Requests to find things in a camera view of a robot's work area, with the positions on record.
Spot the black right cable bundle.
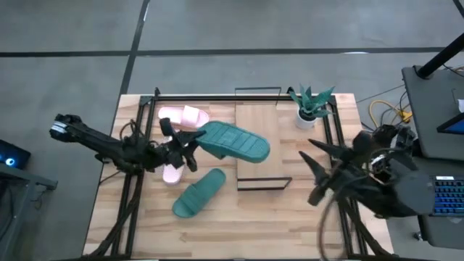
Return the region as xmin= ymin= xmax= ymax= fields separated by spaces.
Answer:
xmin=340 ymin=202 xmax=386 ymax=259

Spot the black aluminium table frame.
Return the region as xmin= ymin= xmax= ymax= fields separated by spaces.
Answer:
xmin=108 ymin=86 xmax=367 ymax=260

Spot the pink rubber slide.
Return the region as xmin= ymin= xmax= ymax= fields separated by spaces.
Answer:
xmin=162 ymin=136 xmax=186 ymax=186
xmin=157 ymin=104 xmax=210 ymax=129

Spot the blue backlit keyboard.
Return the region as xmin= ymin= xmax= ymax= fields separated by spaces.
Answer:
xmin=428 ymin=175 xmax=464 ymax=218

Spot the black round pole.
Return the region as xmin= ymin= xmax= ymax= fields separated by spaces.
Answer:
xmin=415 ymin=31 xmax=464 ymax=79

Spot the yellow cable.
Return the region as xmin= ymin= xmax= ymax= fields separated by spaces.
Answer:
xmin=368 ymin=99 xmax=413 ymax=128

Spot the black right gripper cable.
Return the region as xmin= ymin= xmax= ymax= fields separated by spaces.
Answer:
xmin=316 ymin=195 xmax=351 ymax=260

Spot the green snake plant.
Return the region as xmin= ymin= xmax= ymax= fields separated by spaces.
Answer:
xmin=289 ymin=83 xmax=336 ymax=119

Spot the grey metal stand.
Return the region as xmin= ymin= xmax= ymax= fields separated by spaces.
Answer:
xmin=0 ymin=162 xmax=59 ymax=261

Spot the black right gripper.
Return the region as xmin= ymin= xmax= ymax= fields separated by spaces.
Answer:
xmin=299 ymin=138 xmax=378 ymax=206

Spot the black tablet screen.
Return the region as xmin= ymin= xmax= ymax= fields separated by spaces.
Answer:
xmin=436 ymin=112 xmax=464 ymax=136

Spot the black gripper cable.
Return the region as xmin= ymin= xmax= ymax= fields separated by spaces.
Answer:
xmin=119 ymin=119 xmax=146 ymax=146
xmin=316 ymin=195 xmax=351 ymax=260

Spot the white plant pot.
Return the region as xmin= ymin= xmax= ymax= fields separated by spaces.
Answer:
xmin=295 ymin=108 xmax=318 ymax=131

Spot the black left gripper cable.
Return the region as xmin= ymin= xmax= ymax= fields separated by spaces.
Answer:
xmin=119 ymin=119 xmax=146 ymax=146

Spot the black cable bundle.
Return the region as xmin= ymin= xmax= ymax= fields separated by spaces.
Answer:
xmin=96 ymin=170 xmax=146 ymax=259
xmin=340 ymin=202 xmax=386 ymax=259

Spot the green rubber slide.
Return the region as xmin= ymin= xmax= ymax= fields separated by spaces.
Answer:
xmin=195 ymin=120 xmax=271 ymax=164
xmin=171 ymin=167 xmax=227 ymax=219

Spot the black metal frame wooden shelf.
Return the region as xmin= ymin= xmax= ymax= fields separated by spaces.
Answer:
xmin=234 ymin=86 xmax=293 ymax=192

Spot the grey side desk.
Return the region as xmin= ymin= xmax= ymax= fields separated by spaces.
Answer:
xmin=401 ymin=65 xmax=464 ymax=162

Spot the black device with blue light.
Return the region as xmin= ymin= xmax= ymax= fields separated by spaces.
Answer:
xmin=0 ymin=139 xmax=32 ymax=170

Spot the black left cable bundle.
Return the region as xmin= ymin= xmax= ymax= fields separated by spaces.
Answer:
xmin=96 ymin=170 xmax=146 ymax=259

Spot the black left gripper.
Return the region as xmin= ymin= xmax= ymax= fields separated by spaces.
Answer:
xmin=144 ymin=117 xmax=207 ymax=173

